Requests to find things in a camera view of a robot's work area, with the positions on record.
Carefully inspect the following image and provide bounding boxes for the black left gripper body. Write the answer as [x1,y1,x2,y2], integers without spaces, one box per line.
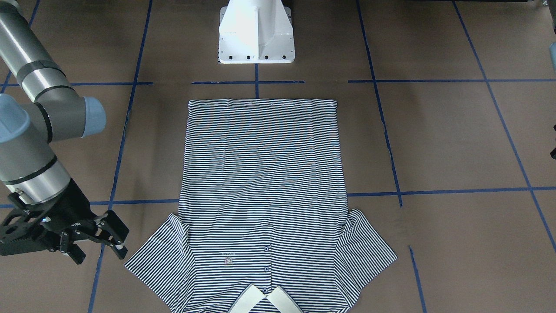
[0,179,101,256]

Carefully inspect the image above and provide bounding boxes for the navy white striped polo shirt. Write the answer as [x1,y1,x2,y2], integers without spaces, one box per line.
[125,99,397,313]

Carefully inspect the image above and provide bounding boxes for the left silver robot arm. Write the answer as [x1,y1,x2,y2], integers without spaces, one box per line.
[0,0,129,265]

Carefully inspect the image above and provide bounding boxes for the brown paper table mat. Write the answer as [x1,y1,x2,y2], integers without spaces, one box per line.
[20,0,555,313]

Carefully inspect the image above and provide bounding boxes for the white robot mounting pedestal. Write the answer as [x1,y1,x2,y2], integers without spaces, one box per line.
[217,0,296,65]

